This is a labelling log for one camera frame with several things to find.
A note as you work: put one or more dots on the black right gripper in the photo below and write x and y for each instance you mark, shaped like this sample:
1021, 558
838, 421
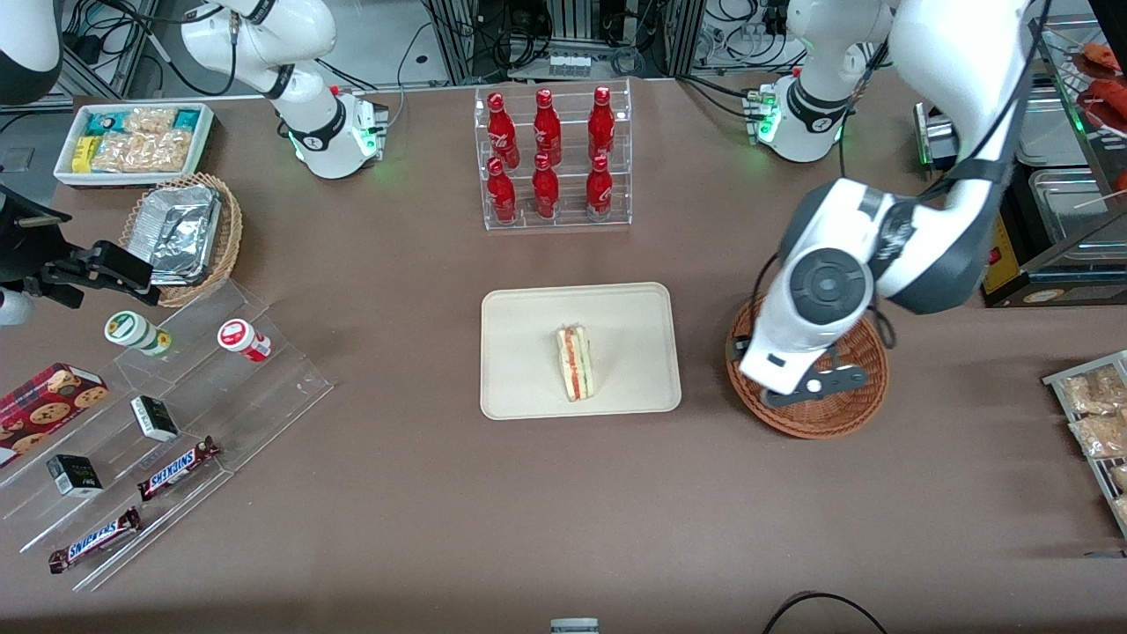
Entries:
26, 251

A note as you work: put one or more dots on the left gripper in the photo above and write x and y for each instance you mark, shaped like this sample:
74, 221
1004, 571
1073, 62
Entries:
734, 347

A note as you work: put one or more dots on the triangular sandwich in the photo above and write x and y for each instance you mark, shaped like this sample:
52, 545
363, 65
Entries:
574, 365

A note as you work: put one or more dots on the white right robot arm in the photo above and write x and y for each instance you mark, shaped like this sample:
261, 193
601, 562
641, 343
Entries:
308, 114

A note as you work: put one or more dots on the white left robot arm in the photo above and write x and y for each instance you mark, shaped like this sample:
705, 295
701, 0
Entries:
951, 53

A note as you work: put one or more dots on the round brown wicker basket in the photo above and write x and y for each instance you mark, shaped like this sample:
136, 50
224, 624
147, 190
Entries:
828, 423

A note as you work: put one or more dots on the oval wicker basket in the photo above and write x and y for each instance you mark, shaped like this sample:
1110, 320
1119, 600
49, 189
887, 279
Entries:
231, 229

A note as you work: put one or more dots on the beige rectangular tray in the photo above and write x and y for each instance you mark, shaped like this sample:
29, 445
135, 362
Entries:
528, 352

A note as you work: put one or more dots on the tray of packaged crackers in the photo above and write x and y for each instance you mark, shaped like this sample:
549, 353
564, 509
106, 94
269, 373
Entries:
1101, 480

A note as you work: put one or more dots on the green lid white bottle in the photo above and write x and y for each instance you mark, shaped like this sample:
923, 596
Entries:
132, 330

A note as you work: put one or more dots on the aluminium foil container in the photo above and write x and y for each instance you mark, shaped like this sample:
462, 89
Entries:
180, 229

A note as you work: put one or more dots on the white rectangular snack bin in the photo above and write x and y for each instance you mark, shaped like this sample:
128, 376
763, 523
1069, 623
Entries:
63, 174

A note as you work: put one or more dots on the yellow snack packet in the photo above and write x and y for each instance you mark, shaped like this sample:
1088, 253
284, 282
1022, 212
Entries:
84, 152

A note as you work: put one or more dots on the clear bag of crackers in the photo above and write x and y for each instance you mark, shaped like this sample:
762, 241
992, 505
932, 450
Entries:
150, 119
141, 151

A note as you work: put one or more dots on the red cookie box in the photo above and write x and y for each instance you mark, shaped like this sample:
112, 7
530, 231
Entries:
44, 409

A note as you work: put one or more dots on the teal snack packet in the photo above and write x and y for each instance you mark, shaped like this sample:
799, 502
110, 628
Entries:
104, 121
187, 119

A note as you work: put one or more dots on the small black box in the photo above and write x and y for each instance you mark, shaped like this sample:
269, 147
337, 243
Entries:
74, 475
154, 418

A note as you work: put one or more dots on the red lid white bottle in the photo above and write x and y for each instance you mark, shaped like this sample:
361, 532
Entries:
239, 338

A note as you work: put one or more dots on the clear acrylic stepped display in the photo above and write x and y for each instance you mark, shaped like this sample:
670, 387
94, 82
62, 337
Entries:
220, 414

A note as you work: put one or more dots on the red cola bottle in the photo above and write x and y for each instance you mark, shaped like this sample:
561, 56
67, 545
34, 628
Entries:
599, 189
545, 189
502, 194
601, 123
547, 128
499, 128

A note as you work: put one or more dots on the Snickers chocolate bar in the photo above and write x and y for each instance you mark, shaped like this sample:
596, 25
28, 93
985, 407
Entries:
92, 540
176, 468

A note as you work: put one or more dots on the clear acrylic bottle rack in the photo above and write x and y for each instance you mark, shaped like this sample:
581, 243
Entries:
568, 220

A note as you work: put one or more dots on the black machine with yellow panel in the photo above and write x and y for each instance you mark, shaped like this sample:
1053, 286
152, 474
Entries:
1057, 283

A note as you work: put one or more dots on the white power strip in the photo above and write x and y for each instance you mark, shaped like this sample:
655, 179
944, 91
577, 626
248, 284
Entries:
570, 64

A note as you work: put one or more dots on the small grey box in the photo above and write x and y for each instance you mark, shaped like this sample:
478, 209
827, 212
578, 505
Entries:
574, 626

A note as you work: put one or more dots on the clear bag of fried snacks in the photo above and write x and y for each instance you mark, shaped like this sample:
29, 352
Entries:
1123, 511
1101, 436
1092, 392
1120, 477

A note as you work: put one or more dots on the red sausage on skewer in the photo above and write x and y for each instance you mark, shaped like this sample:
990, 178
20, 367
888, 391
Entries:
1105, 92

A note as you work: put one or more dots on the orange fried skewer snack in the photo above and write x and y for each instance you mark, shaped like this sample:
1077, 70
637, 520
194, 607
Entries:
1101, 55

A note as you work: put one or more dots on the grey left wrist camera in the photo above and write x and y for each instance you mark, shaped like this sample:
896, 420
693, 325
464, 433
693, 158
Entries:
828, 384

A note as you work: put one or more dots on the aluminium frame rack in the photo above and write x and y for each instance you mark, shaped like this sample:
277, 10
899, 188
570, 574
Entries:
572, 26

